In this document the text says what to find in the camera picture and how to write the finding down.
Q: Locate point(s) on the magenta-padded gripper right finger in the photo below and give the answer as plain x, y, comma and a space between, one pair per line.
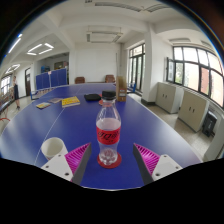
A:
147, 158

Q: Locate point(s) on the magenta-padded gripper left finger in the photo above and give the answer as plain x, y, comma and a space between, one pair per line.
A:
77, 156

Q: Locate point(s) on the clear bottle with red label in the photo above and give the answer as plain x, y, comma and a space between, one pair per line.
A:
108, 133

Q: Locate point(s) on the white mug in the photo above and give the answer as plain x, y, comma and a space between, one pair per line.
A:
53, 146

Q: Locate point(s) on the flat round red coaster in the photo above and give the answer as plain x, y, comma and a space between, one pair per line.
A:
116, 164

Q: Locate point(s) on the red table tennis paddle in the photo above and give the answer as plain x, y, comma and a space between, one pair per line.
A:
100, 102

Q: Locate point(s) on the brown notebook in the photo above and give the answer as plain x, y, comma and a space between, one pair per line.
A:
55, 100

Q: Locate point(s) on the black pouch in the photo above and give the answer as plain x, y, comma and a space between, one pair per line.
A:
92, 97

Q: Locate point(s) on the small yellow and blue book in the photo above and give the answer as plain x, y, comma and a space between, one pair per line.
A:
43, 105

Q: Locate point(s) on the white cabinet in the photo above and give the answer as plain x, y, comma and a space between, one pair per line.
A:
168, 97
193, 110

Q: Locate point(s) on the black bin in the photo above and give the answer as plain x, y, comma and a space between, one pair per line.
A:
209, 123

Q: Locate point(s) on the brown cardboard box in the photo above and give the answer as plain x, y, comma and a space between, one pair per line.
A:
121, 88

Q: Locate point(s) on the folded blue tables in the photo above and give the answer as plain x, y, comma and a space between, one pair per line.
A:
51, 79

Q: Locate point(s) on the blue table with red legs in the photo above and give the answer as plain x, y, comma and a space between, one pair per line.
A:
4, 108

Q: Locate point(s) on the dark brown door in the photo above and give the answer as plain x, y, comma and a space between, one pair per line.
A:
27, 81

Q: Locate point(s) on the tall black-framed window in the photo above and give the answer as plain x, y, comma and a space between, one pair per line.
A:
137, 66

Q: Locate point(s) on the wide black-framed window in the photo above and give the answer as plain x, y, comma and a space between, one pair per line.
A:
196, 71

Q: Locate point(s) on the ceiling lights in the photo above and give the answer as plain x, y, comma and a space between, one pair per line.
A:
40, 48

